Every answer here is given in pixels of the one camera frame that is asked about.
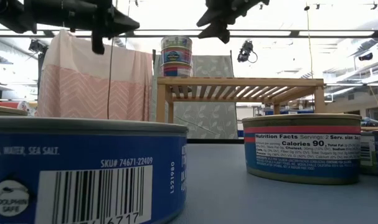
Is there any pink chevron cloth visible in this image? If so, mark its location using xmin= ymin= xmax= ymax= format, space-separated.
xmin=36 ymin=29 xmax=154 ymax=122

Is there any green-label tuna can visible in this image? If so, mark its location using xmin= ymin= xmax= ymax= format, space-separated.
xmin=359 ymin=126 xmax=378 ymax=175
xmin=160 ymin=35 xmax=193 ymax=51

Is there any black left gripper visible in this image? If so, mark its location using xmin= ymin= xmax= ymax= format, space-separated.
xmin=23 ymin=0 xmax=140 ymax=56

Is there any green leaf-pattern cloth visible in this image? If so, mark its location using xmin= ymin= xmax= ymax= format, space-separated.
xmin=153 ymin=55 xmax=239 ymax=140

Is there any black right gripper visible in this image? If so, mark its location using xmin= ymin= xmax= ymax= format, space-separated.
xmin=197 ymin=0 xmax=270 ymax=44

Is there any thin yellow hanging cable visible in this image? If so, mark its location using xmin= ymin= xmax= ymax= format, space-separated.
xmin=303 ymin=4 xmax=314 ymax=78

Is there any black overhead camera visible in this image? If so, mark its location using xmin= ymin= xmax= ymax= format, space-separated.
xmin=237 ymin=39 xmax=258 ymax=64

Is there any wooden slatted shelf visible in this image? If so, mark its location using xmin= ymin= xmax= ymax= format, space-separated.
xmin=156 ymin=77 xmax=326 ymax=124

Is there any black hanging cable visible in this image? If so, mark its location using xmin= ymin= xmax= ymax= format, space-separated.
xmin=106 ymin=37 xmax=115 ymax=121

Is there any red storage bin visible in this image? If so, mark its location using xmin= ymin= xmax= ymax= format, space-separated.
xmin=0 ymin=99 xmax=19 ymax=110

